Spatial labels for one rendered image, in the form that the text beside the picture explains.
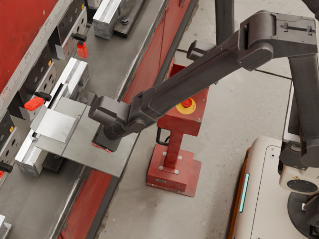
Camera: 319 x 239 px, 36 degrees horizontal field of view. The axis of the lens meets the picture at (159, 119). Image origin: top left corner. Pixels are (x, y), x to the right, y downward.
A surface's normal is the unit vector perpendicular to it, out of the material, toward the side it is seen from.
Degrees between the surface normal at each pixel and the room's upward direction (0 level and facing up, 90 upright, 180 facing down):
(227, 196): 0
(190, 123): 90
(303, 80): 83
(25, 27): 90
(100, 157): 0
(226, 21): 83
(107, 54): 0
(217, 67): 80
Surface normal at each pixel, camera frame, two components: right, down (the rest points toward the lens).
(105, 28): -0.34, 0.82
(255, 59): -0.15, 0.80
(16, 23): 0.94, 0.33
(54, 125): 0.07, -0.46
